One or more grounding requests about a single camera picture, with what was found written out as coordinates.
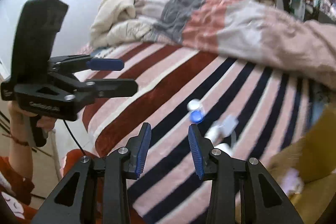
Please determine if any clear plastic pump bottle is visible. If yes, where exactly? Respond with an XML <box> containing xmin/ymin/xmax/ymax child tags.
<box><xmin>205</xmin><ymin>114</ymin><xmax>238</xmax><ymax>156</ymax></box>

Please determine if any blue white contact lens case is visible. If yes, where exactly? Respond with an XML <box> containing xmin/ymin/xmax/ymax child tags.
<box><xmin>187</xmin><ymin>99</ymin><xmax>205</xmax><ymax>124</ymax></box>

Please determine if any person's left hand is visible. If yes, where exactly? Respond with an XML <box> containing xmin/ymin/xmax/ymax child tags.
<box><xmin>7</xmin><ymin>101</ymin><xmax>56</xmax><ymax>144</ymax></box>

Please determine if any cream fluffy blanket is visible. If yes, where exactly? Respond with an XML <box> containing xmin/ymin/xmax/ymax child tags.
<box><xmin>89</xmin><ymin>0</ymin><xmax>153</xmax><ymax>48</ymax></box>

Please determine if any brown cardboard box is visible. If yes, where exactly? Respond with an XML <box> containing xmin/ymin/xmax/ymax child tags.
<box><xmin>266</xmin><ymin>104</ymin><xmax>335</xmax><ymax>223</ymax></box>

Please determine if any striped fleece bed blanket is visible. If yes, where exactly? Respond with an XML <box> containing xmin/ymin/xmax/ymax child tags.
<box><xmin>77</xmin><ymin>43</ymin><xmax>314</xmax><ymax>223</ymax></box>

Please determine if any pink grey patchwork quilt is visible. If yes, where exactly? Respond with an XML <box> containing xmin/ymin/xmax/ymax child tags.
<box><xmin>134</xmin><ymin>0</ymin><xmax>335</xmax><ymax>89</ymax></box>

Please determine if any dark bookshelf with items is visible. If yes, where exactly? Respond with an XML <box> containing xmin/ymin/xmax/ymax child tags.
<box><xmin>313</xmin><ymin>0</ymin><xmax>335</xmax><ymax>24</ymax></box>

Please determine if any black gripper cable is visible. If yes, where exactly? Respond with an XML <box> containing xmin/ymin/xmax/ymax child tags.
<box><xmin>62</xmin><ymin>120</ymin><xmax>87</xmax><ymax>158</ymax></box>

